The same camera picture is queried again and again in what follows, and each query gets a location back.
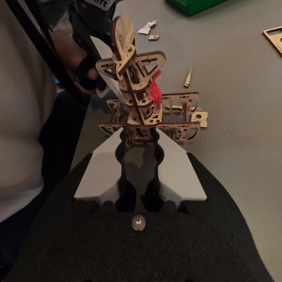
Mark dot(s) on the person's left hand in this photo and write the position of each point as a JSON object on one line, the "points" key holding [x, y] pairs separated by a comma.
{"points": [[70, 55]]}

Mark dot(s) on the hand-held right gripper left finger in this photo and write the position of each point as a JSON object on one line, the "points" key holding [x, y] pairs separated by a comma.
{"points": [[99, 174]]}

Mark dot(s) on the green plastic bin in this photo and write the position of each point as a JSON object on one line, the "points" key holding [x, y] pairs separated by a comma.
{"points": [[193, 6]]}

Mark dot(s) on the small square wooden plate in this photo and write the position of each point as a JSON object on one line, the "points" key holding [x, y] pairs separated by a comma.
{"points": [[203, 123]]}

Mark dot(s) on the person's white shirt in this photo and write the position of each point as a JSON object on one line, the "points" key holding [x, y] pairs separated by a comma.
{"points": [[19, 110]]}

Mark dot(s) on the white torn wrapper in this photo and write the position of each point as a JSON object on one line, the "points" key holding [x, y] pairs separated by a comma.
{"points": [[146, 28]]}

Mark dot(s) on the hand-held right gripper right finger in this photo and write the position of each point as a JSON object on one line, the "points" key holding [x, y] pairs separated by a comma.
{"points": [[180, 174]]}

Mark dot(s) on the wooden parts sheet with holes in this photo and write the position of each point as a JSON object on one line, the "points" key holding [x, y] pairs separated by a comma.
{"points": [[272, 40]]}

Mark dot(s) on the pointed wooden stick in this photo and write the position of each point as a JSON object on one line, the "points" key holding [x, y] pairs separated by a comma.
{"points": [[188, 80]]}

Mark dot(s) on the small rectangular wooden part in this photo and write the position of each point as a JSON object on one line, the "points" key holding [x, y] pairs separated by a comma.
{"points": [[153, 37]]}

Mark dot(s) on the person's dark trousers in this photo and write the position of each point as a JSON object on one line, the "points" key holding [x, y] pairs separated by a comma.
{"points": [[59, 136]]}

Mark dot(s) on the grey desk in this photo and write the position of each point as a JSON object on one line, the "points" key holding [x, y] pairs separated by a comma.
{"points": [[231, 110]]}

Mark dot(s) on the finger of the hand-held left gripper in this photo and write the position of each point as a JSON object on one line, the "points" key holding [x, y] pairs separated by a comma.
{"points": [[103, 52]]}

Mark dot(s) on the wooden model biplane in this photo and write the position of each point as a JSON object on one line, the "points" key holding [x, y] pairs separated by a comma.
{"points": [[123, 39]]}

